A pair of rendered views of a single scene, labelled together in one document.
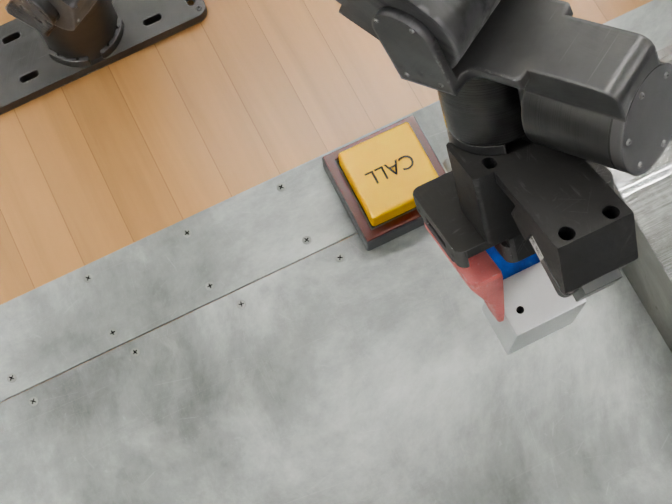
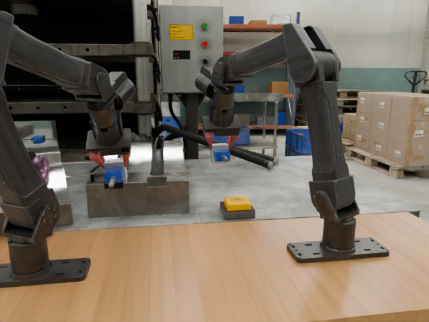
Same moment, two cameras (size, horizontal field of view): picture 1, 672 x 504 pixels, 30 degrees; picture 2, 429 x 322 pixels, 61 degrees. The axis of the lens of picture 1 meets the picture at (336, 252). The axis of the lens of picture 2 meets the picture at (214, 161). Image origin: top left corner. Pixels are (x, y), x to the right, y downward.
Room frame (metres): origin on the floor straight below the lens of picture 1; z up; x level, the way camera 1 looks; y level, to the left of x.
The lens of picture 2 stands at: (1.27, 0.03, 1.16)
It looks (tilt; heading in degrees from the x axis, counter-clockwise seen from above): 13 degrees down; 189
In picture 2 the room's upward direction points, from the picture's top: straight up
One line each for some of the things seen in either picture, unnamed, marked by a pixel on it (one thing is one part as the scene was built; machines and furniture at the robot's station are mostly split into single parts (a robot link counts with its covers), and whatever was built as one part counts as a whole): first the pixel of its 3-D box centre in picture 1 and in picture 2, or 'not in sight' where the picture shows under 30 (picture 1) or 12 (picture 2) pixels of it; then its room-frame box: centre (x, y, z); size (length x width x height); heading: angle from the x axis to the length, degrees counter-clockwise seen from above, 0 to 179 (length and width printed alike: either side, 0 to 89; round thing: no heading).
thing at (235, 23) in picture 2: not in sight; (241, 76); (-6.00, -0.55, 1.14); 2.06 x 0.65 x 2.27; 102
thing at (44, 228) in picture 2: not in sight; (28, 220); (0.71, -0.40, 0.90); 0.09 x 0.06 x 0.06; 75
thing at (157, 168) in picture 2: not in sight; (138, 153); (0.19, -0.38, 0.92); 0.35 x 0.16 x 0.09; 17
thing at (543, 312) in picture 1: (497, 242); (221, 156); (0.26, -0.11, 0.93); 0.13 x 0.05 x 0.05; 17
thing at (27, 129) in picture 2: not in sight; (43, 131); (-0.43, -1.13, 0.87); 0.50 x 0.27 x 0.17; 17
